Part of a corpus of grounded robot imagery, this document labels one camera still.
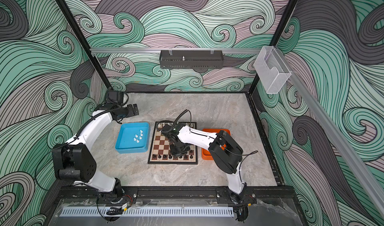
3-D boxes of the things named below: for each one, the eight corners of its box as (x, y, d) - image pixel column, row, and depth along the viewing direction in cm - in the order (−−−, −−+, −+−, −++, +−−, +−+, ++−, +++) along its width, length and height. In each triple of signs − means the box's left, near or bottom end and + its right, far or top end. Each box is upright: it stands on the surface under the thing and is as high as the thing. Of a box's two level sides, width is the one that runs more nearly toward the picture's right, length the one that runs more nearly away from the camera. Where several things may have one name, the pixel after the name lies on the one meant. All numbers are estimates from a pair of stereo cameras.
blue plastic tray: (113, 153, 90) (110, 150, 86) (123, 126, 103) (120, 122, 99) (148, 153, 90) (146, 150, 86) (153, 126, 103) (152, 122, 99)
